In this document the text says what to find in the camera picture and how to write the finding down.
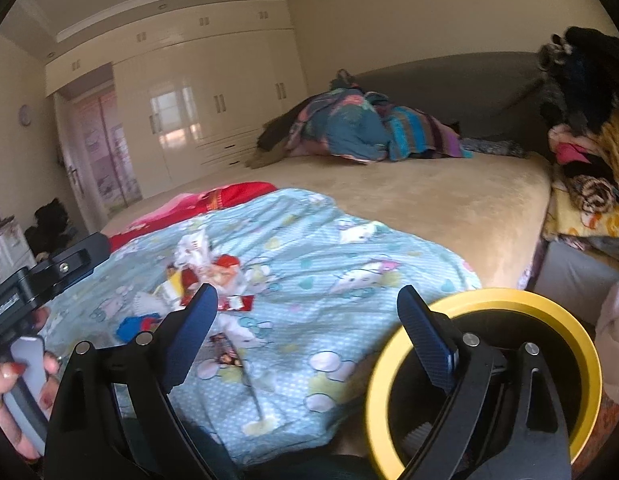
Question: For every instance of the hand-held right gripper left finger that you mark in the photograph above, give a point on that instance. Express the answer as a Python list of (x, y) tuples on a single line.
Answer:
[(194, 330)]

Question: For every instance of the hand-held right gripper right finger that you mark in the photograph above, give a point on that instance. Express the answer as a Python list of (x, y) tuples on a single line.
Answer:
[(429, 340)]

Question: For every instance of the dark printed wrapper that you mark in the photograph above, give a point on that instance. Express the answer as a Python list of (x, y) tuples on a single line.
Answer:
[(224, 352)]

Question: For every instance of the yellow white wrapper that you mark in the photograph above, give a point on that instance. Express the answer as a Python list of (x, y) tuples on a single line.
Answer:
[(170, 287)]

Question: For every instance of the small red candy packet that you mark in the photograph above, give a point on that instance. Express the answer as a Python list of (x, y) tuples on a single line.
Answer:
[(239, 302)]

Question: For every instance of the red wrapper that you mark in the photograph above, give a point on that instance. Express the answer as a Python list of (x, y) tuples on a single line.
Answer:
[(227, 265)]

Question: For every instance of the black bin with yellow rim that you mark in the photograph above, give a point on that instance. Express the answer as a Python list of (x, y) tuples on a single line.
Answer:
[(384, 410)]

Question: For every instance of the white cabinet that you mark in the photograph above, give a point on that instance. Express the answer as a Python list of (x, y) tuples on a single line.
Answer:
[(12, 247)]

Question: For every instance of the black bag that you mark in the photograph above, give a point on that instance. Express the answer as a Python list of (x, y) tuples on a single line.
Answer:
[(52, 225)]

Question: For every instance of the beige bed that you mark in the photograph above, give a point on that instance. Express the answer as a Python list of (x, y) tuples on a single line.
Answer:
[(439, 200)]

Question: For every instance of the red pink printed cloth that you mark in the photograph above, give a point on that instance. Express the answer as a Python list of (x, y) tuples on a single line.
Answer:
[(239, 192)]

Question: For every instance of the light blue printed blanket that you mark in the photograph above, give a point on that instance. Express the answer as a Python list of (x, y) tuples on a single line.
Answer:
[(314, 240)]

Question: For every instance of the grey storage box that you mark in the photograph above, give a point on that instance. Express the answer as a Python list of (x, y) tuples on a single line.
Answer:
[(574, 270)]

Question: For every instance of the pink printed door curtain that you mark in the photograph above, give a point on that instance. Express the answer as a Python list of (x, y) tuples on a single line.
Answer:
[(104, 150)]

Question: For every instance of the pale pink cloth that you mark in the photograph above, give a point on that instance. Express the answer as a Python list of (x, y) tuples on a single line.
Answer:
[(617, 330)]

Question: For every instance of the dark patterned cloth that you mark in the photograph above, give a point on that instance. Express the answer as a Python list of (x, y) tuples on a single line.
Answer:
[(494, 147)]

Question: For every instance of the cream built-in wardrobe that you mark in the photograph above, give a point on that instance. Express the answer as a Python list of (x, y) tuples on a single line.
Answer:
[(189, 125)]

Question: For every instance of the striped colourful blanket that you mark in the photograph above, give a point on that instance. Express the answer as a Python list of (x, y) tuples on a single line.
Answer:
[(419, 130)]

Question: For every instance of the dark brown cloth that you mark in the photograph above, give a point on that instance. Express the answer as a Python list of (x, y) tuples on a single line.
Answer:
[(274, 135)]

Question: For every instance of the teal floral quilt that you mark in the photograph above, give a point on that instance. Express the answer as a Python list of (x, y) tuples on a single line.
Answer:
[(349, 130)]

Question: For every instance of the grey headboard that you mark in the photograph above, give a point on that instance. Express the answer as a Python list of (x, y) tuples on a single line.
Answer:
[(439, 85)]

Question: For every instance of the pile of clothes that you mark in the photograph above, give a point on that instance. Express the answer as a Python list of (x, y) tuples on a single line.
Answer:
[(589, 110)]

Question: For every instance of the round wall clock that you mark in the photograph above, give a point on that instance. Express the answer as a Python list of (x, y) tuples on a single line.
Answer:
[(24, 114)]

